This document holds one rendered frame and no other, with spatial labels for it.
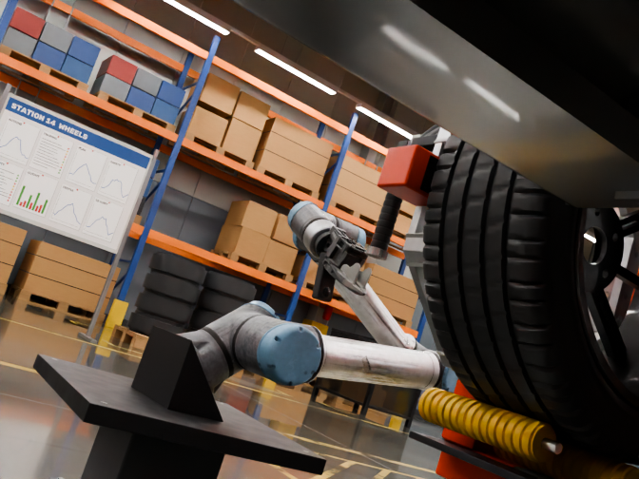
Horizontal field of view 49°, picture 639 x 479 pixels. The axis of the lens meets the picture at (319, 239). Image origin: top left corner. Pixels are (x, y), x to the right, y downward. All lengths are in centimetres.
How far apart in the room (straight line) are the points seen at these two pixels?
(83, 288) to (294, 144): 404
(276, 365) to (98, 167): 547
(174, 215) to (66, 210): 528
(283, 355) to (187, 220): 1049
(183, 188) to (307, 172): 210
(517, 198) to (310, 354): 92
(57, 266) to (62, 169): 361
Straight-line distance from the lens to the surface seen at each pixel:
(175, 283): 816
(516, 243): 96
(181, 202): 1213
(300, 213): 180
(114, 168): 708
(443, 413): 120
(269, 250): 1152
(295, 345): 174
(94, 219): 702
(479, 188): 102
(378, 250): 139
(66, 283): 1045
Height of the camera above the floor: 53
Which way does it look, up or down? 9 degrees up
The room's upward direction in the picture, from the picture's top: 18 degrees clockwise
